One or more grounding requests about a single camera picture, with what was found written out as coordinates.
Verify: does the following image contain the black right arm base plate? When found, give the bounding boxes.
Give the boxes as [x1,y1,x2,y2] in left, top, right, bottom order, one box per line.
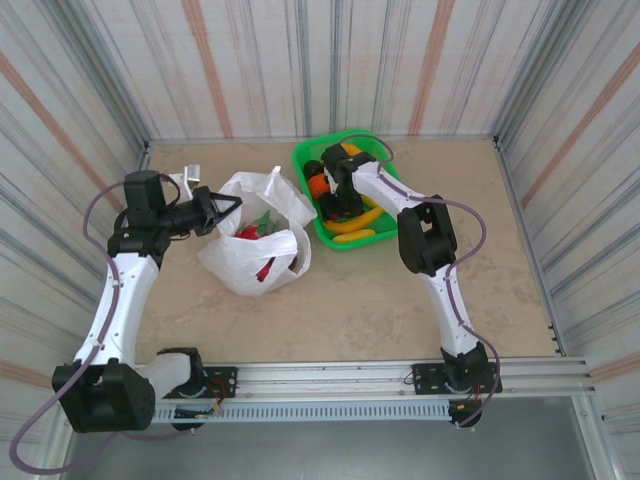
[410,363,503,396]

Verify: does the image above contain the grey metal panel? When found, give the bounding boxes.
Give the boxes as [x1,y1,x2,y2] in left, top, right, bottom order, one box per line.
[49,422,609,480]

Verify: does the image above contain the grey slotted cable duct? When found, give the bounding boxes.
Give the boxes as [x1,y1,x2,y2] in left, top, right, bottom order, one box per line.
[149,399,454,424]

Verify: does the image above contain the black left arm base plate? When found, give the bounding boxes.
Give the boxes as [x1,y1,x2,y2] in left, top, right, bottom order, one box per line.
[164,365,239,400]

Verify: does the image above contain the aluminium mounting rail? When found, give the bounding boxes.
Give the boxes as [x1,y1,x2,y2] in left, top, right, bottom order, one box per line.
[64,355,601,401]

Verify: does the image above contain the small yellow fake banana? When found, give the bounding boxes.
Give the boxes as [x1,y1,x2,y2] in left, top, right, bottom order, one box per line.
[332,228,376,245]

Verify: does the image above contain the white plastic bag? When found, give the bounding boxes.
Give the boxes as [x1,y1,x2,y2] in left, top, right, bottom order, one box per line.
[197,165,319,299]

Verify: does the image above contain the red fake strawberry green leaves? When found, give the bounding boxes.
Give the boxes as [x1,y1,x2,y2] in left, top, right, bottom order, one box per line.
[234,209,281,242]

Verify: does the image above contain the green plastic basket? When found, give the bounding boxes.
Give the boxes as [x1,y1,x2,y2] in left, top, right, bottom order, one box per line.
[291,128,401,255]

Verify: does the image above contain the red-orange fake orange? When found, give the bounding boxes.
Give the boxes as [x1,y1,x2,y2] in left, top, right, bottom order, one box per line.
[306,174,332,199]

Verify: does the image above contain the orange-yellow fake banana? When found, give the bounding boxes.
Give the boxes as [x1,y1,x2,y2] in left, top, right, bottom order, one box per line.
[324,205,387,235]

